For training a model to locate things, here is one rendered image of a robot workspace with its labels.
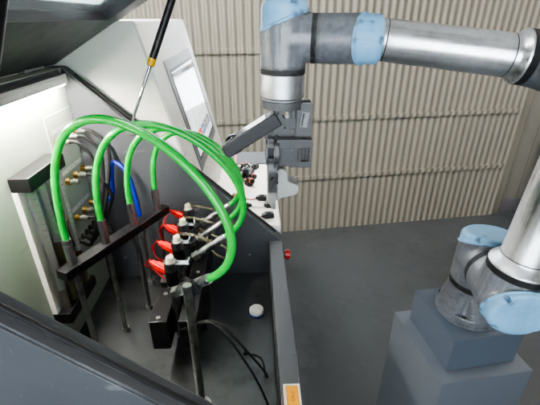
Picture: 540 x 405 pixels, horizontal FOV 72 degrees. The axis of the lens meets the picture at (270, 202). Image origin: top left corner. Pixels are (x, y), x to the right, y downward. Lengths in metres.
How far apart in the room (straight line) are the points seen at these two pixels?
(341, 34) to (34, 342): 0.56
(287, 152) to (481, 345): 0.66
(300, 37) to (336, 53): 0.06
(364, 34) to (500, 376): 0.84
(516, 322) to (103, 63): 1.07
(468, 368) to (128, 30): 1.15
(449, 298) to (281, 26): 0.73
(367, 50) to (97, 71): 0.70
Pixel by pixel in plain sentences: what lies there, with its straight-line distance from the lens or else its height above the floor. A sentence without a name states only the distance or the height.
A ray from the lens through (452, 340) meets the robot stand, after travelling 1.00.
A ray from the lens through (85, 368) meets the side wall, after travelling 0.51.
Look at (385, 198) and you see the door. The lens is 3.17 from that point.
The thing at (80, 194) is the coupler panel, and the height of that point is 1.14.
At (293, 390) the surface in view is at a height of 0.96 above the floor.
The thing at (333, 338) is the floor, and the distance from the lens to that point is 2.17.
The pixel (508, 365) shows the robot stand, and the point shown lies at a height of 0.80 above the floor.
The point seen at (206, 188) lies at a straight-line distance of 0.56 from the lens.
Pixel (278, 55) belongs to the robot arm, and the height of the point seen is 1.50.
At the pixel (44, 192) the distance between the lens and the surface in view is 0.89.
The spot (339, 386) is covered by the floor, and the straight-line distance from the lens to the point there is 1.98.
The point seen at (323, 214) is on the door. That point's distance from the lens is 3.03.
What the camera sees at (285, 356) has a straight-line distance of 0.81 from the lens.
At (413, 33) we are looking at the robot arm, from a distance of 0.76.
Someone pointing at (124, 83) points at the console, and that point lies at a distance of 1.06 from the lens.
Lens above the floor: 1.56
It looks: 27 degrees down
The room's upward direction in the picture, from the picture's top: straight up
